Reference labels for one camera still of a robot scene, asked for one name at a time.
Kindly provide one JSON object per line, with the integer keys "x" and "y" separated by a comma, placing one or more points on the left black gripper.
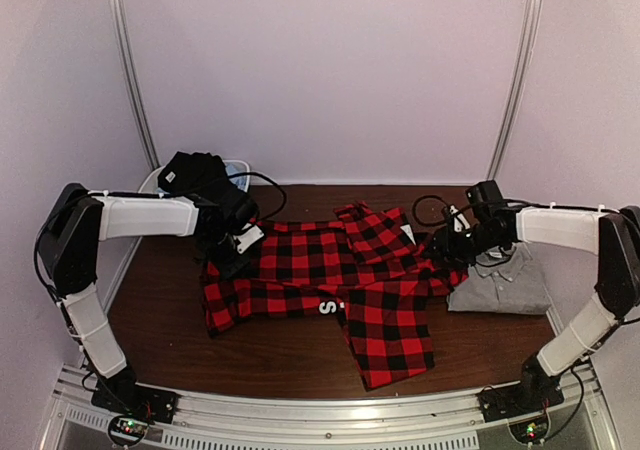
{"x": 232, "y": 270}

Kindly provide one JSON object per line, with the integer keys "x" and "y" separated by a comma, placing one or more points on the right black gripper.
{"x": 446, "y": 247}

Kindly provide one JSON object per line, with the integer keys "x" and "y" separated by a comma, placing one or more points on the white plastic laundry basket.
{"x": 240, "y": 165}

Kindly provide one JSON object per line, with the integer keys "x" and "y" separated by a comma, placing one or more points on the red black plaid shirt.
{"x": 365, "y": 268}

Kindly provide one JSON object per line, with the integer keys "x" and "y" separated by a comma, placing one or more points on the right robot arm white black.
{"x": 590, "y": 257}

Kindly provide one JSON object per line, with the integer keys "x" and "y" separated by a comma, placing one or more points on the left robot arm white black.
{"x": 67, "y": 245}

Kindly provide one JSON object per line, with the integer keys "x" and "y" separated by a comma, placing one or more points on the folded grey button shirt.
{"x": 512, "y": 284}

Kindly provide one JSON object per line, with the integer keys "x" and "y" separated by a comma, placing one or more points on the light blue shirt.
{"x": 237, "y": 175}

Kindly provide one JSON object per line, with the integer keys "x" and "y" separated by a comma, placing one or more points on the black shirt in basket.
{"x": 193, "y": 172}

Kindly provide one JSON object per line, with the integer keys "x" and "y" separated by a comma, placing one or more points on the right circuit board with leds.
{"x": 530, "y": 431}

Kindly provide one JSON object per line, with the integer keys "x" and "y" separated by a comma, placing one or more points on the circuit board with leds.
{"x": 530, "y": 431}
{"x": 126, "y": 430}

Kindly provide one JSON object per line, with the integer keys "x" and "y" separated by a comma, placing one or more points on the left circuit board with leds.
{"x": 126, "y": 430}

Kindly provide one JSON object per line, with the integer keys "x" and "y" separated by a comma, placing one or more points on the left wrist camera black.
{"x": 240, "y": 214}

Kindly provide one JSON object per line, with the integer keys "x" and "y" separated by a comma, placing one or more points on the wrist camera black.
{"x": 240, "y": 214}
{"x": 484, "y": 201}

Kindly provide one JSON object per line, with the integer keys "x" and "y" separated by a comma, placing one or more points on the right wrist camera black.
{"x": 484, "y": 201}

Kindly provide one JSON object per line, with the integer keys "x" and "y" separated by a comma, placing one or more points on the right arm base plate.
{"x": 498, "y": 403}

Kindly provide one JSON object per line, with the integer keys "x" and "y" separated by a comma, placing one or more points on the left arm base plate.
{"x": 146, "y": 403}

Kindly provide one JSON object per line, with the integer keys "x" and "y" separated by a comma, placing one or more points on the front aluminium rail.
{"x": 449, "y": 420}

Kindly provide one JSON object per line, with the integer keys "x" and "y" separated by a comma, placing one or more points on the right aluminium frame post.
{"x": 527, "y": 40}

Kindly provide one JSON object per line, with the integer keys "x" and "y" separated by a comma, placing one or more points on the aluminium frame post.
{"x": 132, "y": 84}
{"x": 527, "y": 40}

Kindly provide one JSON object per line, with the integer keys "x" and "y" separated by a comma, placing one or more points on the left aluminium frame post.
{"x": 132, "y": 84}

